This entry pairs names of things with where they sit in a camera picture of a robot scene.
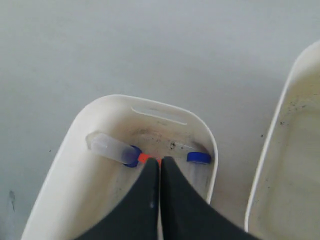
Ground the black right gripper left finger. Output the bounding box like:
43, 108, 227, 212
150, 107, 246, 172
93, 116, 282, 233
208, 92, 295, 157
76, 158, 159, 240

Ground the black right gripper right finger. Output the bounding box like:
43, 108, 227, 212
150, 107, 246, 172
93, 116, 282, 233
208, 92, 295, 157
160, 156, 257, 240

